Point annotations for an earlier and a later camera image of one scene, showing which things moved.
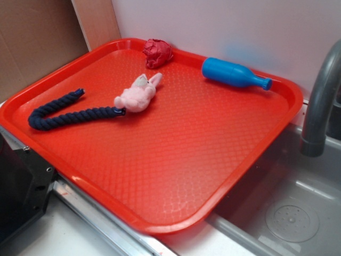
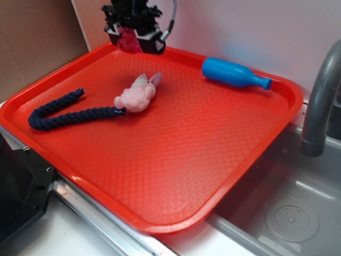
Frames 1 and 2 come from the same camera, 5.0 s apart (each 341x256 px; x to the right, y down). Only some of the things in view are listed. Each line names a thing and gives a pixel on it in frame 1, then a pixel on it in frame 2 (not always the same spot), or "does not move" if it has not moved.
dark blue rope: (44, 124) does not move
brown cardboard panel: (36, 37) does not move
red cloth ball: (156, 52) -> (128, 40)
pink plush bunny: (137, 98) does not move
